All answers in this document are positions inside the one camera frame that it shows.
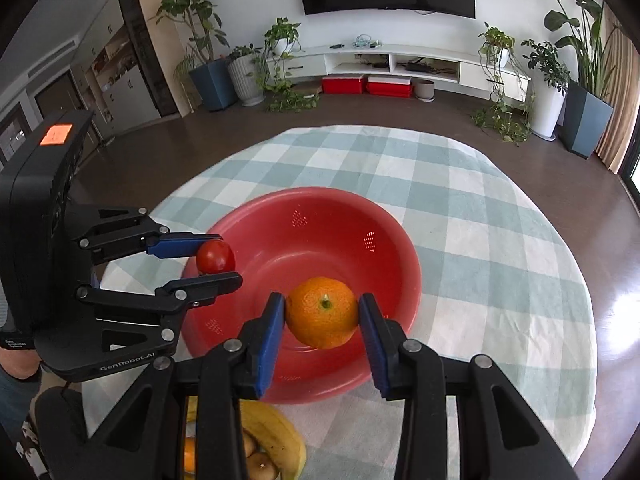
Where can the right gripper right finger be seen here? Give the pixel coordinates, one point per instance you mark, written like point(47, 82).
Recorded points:
point(500, 436)

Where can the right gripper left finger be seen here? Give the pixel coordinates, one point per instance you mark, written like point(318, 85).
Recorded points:
point(142, 437)

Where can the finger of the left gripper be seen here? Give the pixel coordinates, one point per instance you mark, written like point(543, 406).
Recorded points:
point(111, 233)
point(171, 297)

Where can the red tomato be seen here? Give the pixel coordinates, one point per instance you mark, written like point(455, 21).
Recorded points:
point(215, 256)

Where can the yellow banana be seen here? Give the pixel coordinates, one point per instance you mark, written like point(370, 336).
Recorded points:
point(244, 440)

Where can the large orange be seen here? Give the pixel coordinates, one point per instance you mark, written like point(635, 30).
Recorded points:
point(322, 313)

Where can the red plastic bowl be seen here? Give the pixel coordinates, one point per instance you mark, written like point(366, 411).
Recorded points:
point(283, 238)

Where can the checkered tablecloth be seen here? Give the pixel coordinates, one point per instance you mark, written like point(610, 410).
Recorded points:
point(496, 276)

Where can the wooden shelf cabinet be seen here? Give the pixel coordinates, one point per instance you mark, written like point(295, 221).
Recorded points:
point(125, 67)

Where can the left blue planter plant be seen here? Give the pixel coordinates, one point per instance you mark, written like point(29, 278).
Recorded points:
point(207, 72)

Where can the left white ribbed pot plant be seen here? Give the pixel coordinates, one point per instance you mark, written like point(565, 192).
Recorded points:
point(243, 72)

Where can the red storage box left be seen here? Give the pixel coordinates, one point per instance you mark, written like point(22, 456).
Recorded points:
point(343, 84)

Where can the red storage box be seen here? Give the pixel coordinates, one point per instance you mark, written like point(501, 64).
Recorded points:
point(397, 87)
point(343, 84)

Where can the red storage box right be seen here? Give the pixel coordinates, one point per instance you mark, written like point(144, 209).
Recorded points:
point(397, 87)

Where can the trailing shelf plant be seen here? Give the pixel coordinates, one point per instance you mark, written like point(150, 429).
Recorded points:
point(509, 123)

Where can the small grey pot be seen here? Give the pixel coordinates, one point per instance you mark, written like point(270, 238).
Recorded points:
point(424, 90)

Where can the blue planter tall plant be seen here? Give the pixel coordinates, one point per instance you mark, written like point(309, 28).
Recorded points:
point(586, 112)

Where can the white tv cabinet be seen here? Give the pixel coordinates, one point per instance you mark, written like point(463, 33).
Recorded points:
point(450, 70)

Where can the beige curtain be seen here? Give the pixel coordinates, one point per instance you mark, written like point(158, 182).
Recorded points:
point(621, 93)

